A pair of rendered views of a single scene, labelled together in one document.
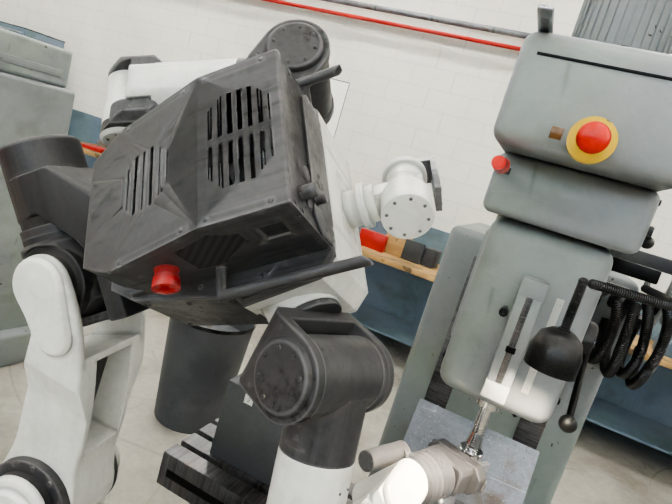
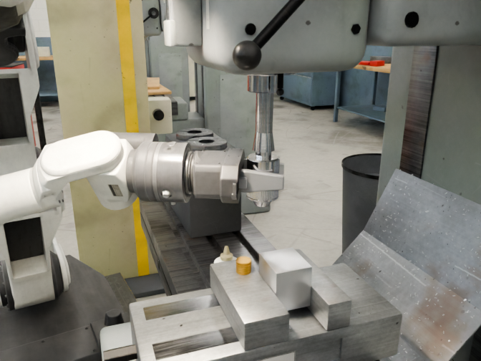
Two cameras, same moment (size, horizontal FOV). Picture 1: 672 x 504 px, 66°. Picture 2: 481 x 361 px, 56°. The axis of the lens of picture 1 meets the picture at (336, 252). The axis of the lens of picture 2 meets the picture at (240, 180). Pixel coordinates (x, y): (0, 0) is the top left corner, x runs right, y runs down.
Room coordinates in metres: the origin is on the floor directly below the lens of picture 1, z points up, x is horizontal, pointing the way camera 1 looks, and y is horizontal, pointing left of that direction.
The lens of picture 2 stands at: (0.50, -0.81, 1.36)
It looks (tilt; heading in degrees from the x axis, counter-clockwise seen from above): 19 degrees down; 50
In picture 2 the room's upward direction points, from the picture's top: straight up
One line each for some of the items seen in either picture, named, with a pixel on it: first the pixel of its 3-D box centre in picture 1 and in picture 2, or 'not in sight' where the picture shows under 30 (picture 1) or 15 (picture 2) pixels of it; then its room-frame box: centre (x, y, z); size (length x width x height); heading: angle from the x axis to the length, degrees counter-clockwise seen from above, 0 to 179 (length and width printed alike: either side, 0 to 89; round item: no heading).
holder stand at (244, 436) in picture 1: (273, 425); (201, 177); (1.08, 0.02, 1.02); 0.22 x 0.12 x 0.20; 71
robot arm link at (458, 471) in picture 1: (439, 472); (200, 175); (0.86, -0.29, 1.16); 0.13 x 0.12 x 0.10; 45
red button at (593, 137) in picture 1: (593, 138); not in sight; (0.69, -0.27, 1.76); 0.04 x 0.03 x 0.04; 70
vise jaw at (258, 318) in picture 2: not in sight; (245, 299); (0.84, -0.41, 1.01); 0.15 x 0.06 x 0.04; 70
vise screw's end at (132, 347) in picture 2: not in sight; (120, 354); (0.69, -0.36, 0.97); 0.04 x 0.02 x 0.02; 160
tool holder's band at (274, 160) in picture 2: (471, 450); (263, 159); (0.92, -0.36, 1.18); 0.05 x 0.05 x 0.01
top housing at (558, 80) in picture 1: (591, 130); not in sight; (0.94, -0.36, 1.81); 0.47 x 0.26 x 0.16; 160
